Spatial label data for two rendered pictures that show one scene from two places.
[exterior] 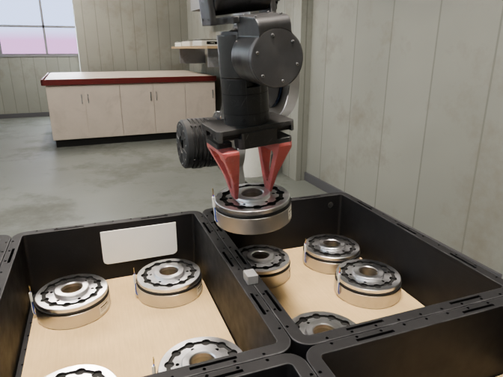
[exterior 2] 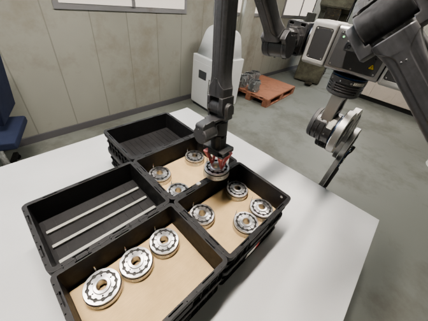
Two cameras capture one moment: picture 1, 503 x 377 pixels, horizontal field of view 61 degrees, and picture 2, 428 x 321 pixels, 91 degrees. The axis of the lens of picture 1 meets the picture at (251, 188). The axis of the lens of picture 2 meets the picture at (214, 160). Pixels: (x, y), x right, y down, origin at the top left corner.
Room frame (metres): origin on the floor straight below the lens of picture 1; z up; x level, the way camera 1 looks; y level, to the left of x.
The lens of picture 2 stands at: (0.20, -0.55, 1.57)
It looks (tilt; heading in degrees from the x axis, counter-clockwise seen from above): 39 degrees down; 60
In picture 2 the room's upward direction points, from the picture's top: 9 degrees clockwise
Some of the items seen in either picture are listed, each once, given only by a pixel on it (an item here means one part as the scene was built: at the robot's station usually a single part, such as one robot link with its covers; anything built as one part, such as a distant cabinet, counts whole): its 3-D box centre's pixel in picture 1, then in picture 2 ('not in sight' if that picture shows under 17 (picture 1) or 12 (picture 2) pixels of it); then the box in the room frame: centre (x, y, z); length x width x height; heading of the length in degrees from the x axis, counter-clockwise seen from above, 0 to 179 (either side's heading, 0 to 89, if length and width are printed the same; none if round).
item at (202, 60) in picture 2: not in sight; (216, 69); (1.79, 2.51, 0.58); 0.65 x 0.54 x 1.16; 22
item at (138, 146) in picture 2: not in sight; (153, 141); (0.37, 0.45, 0.87); 0.40 x 0.30 x 0.11; 20
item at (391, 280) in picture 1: (367, 274); (246, 221); (0.61, -0.19, 0.86); 0.10 x 0.10 x 0.01
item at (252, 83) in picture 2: not in sight; (265, 84); (3.10, 2.85, 0.18); 1.25 x 0.89 x 0.35; 22
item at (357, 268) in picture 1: (367, 272); (246, 221); (0.61, -0.19, 0.86); 0.05 x 0.05 x 0.01
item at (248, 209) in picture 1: (252, 197); (216, 167); (0.54, 0.00, 1.01); 0.10 x 0.10 x 0.01
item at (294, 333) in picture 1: (328, 248); (234, 200); (0.58, -0.12, 0.92); 0.40 x 0.30 x 0.02; 20
